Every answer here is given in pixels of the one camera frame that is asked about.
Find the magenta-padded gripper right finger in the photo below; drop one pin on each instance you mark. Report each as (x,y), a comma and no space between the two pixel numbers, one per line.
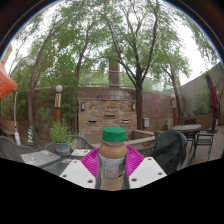
(146,171)

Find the white booklet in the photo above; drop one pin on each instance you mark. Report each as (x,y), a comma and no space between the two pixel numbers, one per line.
(81,152)

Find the dark-trunked tree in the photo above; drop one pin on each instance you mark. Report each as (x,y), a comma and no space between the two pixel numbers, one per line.
(139,100)

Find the grey chair holding jacket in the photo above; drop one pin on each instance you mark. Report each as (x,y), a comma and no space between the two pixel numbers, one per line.
(185,160)

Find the black jacket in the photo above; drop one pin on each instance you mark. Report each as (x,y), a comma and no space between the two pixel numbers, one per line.
(168,148)

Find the orange canopy tent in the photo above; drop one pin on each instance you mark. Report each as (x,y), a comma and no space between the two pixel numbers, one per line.
(6,83)

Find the black metal chair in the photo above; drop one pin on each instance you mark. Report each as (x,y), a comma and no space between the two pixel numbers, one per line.
(205,140)

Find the leaning tree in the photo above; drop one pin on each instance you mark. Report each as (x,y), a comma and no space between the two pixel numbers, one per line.
(31,100)

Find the grey wall utility box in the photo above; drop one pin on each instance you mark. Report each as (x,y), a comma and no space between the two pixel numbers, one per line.
(146,122)

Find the grey laptop with stickers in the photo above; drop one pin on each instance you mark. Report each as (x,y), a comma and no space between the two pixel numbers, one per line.
(41,157)

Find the yellow blue striped bollard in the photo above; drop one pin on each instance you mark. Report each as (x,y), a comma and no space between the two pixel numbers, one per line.
(30,135)

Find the wall lantern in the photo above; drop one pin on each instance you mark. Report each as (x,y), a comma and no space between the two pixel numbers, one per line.
(133,106)
(83,106)

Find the brown drink bottle green cap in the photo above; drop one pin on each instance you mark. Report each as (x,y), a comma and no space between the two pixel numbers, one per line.
(112,160)

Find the round black patio table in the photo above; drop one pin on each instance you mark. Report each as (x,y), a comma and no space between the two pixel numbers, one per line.
(186,128)

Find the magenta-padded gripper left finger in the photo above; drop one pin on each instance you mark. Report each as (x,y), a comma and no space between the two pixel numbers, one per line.
(78,173)

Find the closed maroon patio umbrella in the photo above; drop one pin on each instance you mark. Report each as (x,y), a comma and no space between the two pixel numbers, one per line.
(212,96)

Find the potted green plant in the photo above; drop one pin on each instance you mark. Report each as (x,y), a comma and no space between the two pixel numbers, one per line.
(60,135)

